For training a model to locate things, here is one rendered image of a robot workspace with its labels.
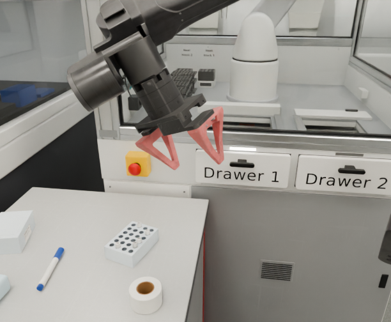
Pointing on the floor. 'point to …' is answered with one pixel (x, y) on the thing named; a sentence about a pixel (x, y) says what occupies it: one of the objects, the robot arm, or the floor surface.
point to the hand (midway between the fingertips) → (195, 161)
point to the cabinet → (288, 252)
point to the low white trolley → (175, 274)
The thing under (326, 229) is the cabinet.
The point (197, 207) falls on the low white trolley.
